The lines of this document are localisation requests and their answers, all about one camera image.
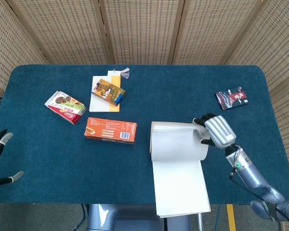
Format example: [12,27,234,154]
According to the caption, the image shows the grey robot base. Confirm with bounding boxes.
[86,204,191,231]

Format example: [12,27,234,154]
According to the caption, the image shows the orange biscuit box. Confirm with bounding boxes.
[83,117,138,145]

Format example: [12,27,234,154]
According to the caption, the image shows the white yellow notebook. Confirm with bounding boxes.
[89,75,123,113]

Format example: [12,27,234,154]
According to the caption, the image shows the white red cookie box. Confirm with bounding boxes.
[44,90,87,125]

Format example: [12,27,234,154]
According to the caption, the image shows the beige notebook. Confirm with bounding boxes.
[149,121,212,219]

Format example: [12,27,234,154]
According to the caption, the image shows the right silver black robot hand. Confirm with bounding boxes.
[192,113,237,148]

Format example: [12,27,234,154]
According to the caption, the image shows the orange blue crayon box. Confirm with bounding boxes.
[91,78,127,106]

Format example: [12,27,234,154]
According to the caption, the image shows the woven wicker folding screen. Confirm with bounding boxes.
[0,0,289,231]

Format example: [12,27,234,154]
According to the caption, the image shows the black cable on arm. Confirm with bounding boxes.
[228,168,289,231]

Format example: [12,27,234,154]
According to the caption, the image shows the blue felt table mat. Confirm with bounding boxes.
[0,64,289,205]

